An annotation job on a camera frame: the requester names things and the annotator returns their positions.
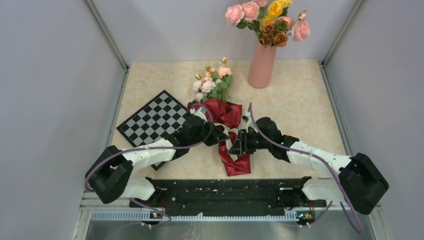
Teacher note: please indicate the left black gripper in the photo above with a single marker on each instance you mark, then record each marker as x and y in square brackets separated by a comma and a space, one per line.
[216, 136]

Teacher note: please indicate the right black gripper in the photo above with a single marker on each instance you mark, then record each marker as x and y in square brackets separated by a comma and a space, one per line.
[243, 134]

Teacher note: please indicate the red paper flower bouquet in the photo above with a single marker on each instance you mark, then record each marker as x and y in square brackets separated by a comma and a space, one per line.
[211, 91]

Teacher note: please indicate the cream ribbon with gold lettering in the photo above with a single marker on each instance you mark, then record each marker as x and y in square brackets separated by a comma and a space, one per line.
[228, 143]

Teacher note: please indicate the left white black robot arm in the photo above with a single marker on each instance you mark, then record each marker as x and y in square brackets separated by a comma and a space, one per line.
[110, 177]

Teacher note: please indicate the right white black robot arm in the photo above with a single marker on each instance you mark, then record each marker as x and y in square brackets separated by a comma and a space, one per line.
[352, 180]

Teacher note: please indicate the pink ceramic vase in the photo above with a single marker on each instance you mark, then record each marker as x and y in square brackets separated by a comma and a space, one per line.
[261, 66]

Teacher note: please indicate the artificial roses in vase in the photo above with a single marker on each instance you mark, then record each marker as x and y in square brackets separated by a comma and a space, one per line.
[270, 21]

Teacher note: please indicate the black white chessboard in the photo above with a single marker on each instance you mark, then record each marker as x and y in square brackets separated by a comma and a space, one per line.
[159, 117]

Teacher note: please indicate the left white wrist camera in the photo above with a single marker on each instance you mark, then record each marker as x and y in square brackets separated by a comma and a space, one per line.
[199, 111]

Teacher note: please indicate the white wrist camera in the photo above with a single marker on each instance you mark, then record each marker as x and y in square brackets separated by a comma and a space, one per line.
[199, 111]
[246, 117]

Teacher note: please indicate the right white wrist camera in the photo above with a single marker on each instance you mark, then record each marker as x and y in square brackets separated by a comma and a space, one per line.
[246, 117]

